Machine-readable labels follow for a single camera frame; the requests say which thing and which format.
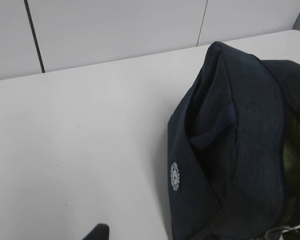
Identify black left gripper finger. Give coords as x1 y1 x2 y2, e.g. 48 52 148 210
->
82 223 110 240

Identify dark blue lunch bag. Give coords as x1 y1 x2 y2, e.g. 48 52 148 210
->
167 41 300 240

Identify green lidded glass container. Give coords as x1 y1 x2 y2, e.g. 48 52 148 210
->
282 113 300 221

